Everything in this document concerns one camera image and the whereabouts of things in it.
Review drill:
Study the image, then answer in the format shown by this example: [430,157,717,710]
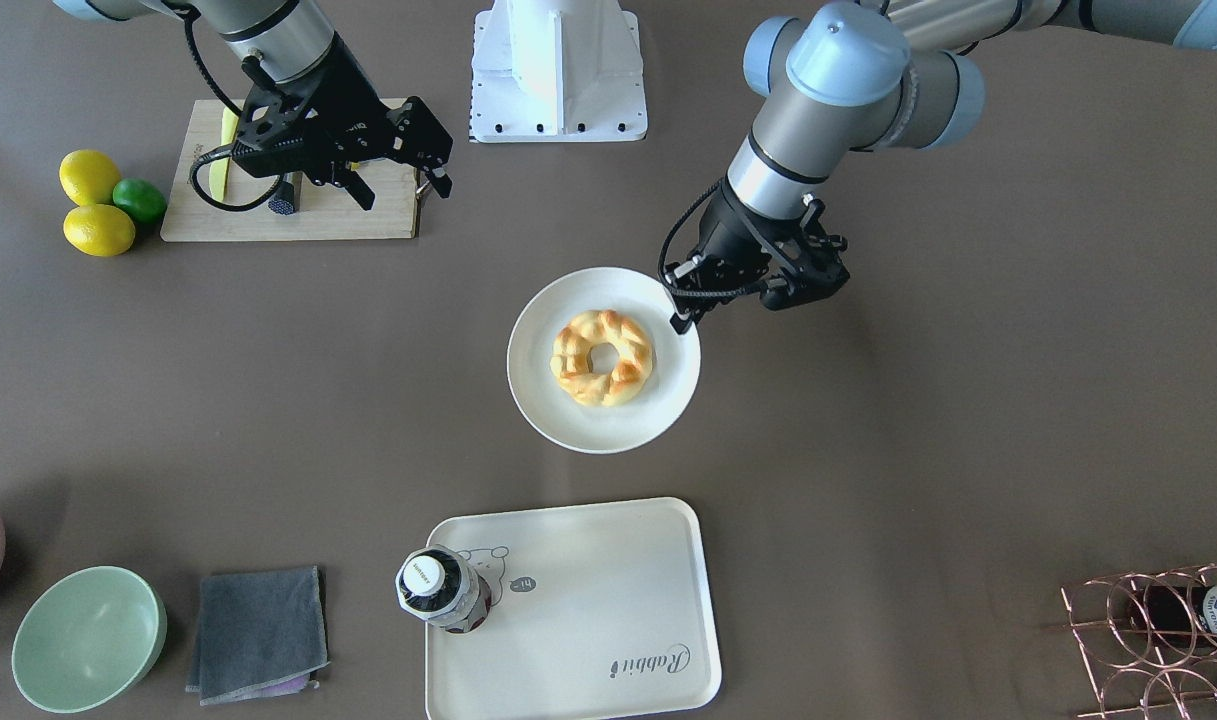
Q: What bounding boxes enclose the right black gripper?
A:
[232,36,453,210]

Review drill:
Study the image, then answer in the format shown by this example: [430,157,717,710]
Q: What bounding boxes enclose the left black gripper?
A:
[666,179,849,334]

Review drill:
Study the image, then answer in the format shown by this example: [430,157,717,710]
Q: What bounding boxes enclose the white round plate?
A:
[507,266,701,454]

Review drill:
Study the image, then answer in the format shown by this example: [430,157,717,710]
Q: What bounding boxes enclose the braided ring donut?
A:
[550,309,654,407]

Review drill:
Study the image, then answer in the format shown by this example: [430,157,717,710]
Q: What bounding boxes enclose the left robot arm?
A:
[658,1,1217,334]

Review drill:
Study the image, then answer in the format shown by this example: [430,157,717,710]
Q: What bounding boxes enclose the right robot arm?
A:
[61,1,453,210]

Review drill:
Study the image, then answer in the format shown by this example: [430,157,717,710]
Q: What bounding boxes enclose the white rectangular tray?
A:
[425,497,723,719]

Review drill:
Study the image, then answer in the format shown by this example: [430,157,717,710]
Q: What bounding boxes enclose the wooden cutting board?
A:
[159,99,420,243]

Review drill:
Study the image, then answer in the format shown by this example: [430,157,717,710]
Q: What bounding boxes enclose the steel cylinder muddler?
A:
[267,171,303,216]

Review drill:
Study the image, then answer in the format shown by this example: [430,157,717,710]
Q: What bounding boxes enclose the yellow plastic knife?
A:
[207,108,239,202]

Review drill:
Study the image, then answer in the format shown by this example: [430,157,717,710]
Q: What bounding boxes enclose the green lime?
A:
[111,178,168,225]

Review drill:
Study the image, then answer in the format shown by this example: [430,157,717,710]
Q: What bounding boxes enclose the lower yellow lemon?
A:
[63,204,138,258]

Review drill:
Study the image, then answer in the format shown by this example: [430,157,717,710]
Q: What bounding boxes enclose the yellow lemon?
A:
[63,204,138,258]
[58,150,122,206]

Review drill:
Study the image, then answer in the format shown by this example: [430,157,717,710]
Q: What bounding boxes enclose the upper yellow lemon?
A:
[58,150,122,206]

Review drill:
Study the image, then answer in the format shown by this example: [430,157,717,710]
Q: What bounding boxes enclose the dark sauce bottle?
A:
[393,544,493,634]

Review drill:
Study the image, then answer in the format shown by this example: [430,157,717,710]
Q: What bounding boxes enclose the grey folded cloth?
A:
[186,566,330,705]

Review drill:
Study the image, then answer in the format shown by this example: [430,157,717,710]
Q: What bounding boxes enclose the green bowl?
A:
[12,566,168,714]

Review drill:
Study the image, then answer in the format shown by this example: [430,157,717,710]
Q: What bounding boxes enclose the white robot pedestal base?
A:
[469,1,647,144]

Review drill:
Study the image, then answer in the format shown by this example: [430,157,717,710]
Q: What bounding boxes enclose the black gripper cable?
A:
[180,9,287,213]

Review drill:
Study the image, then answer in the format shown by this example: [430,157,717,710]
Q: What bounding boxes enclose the copper wire bottle rack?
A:
[1060,564,1217,719]

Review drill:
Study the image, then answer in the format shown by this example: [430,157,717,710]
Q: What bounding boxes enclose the bottle in wire rack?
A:
[1123,583,1217,652]

